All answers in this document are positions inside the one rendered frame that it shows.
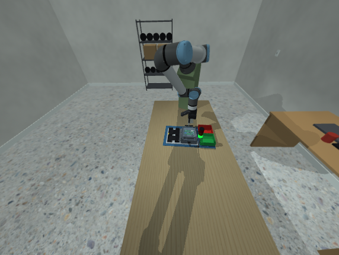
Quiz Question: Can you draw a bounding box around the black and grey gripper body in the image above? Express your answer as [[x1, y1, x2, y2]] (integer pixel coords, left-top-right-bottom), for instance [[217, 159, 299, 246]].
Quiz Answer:
[[188, 109, 197, 119]]

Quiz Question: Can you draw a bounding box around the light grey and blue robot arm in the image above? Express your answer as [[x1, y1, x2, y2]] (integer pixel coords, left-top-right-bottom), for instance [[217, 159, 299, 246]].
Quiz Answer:
[[154, 40, 210, 116]]

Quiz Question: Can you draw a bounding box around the green bin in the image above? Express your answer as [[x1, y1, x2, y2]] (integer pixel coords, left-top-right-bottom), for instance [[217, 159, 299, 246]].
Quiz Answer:
[[200, 133, 216, 146]]

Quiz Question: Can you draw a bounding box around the red bin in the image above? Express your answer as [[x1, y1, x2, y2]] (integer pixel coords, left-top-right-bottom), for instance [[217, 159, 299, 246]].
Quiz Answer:
[[198, 125, 213, 133]]

